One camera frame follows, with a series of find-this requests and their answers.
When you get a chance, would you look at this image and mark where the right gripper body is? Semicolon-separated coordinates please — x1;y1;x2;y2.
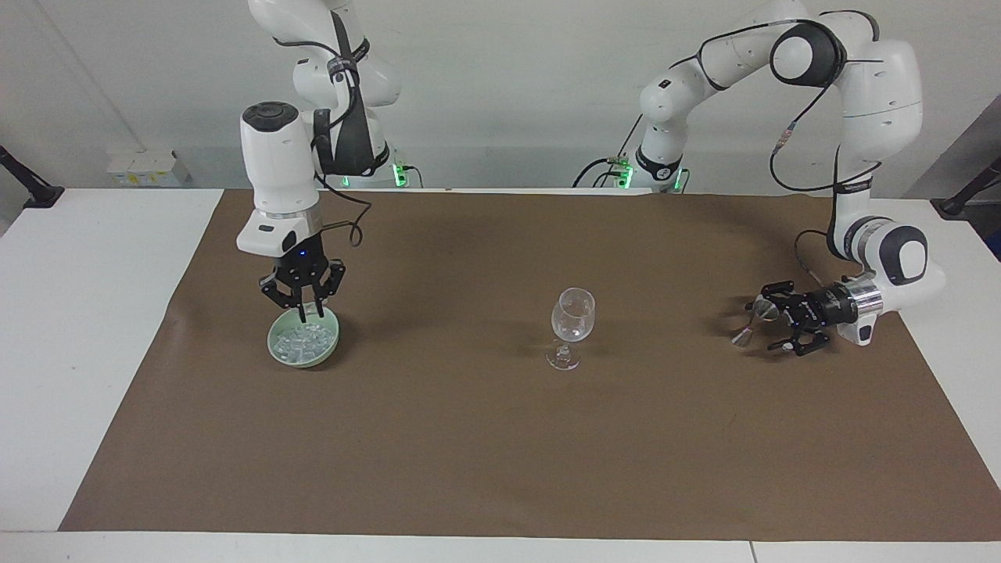
274;229;332;286

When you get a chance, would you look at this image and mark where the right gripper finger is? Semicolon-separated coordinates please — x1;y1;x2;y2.
310;260;347;321
260;270;307;322

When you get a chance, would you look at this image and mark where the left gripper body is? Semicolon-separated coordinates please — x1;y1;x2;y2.
796;283;852;330

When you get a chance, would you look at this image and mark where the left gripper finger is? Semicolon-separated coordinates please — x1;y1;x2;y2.
754;281;808;315
766;324;832;358

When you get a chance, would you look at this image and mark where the pile of clear ice cubes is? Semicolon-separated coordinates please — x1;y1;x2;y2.
274;322;337;362

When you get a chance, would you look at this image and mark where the clear wine glass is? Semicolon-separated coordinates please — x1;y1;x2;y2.
545;288;597;371

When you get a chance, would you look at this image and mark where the green ceramic bowl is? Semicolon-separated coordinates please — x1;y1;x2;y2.
267;305;342;369

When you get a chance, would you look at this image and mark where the black stand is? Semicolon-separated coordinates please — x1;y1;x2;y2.
0;145;66;209
937;155;1001;219

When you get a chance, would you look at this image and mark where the white wall socket box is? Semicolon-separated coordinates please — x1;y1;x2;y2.
106;149;192;188

